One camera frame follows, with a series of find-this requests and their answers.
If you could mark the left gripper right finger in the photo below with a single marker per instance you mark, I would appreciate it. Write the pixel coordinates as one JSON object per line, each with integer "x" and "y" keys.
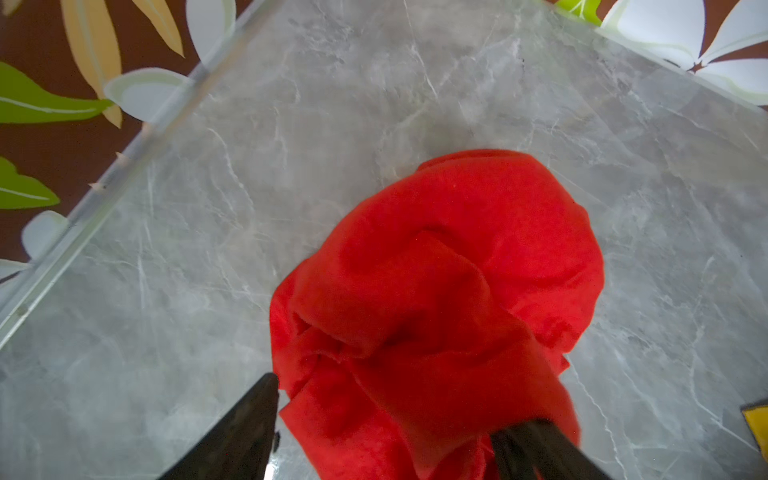
{"x": 540, "y": 450}

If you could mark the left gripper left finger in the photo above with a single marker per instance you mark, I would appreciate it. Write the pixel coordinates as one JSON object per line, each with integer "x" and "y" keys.
{"x": 240, "y": 444}

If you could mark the red cloth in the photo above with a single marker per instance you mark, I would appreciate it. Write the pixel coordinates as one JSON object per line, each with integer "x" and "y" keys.
{"x": 437, "y": 312}

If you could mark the yellow cloth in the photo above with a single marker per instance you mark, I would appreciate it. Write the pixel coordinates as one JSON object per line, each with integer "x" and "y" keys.
{"x": 756, "y": 417}

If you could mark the aluminium frame post left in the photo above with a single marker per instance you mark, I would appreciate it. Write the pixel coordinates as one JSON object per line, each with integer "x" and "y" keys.
{"x": 88, "y": 89}

